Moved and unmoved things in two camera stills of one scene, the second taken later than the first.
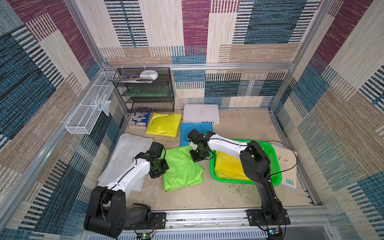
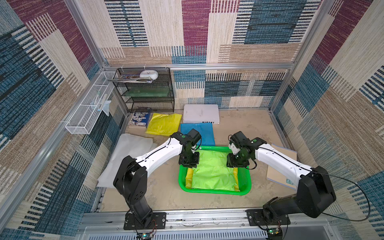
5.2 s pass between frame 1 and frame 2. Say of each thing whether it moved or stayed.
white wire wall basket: stayed
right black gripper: moved
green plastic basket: moved
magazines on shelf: stayed
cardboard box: stayed
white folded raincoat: stayed
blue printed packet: stayed
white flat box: stayed
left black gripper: moved
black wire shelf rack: stayed
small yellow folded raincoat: stayed
